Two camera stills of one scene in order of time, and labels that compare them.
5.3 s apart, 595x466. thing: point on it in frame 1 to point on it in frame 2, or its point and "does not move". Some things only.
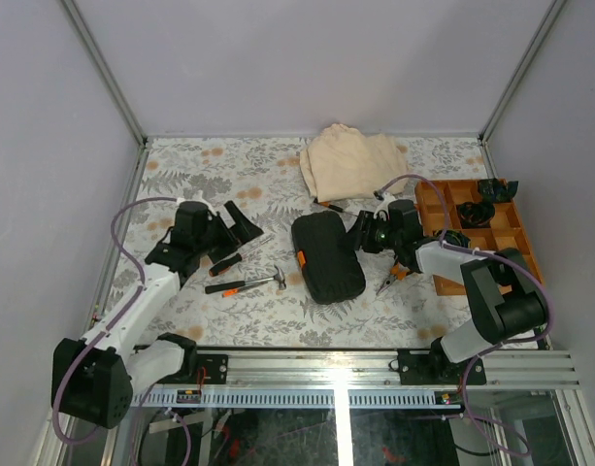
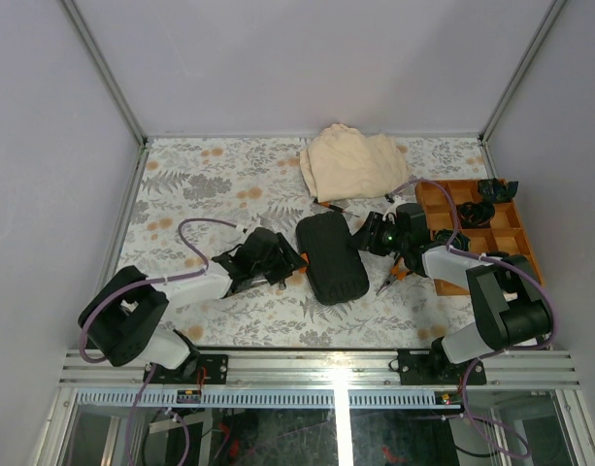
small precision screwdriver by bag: [331, 206] does not move
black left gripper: [244, 230] to [289, 260]
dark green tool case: [331, 265] does not move
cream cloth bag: [340, 163] does not move
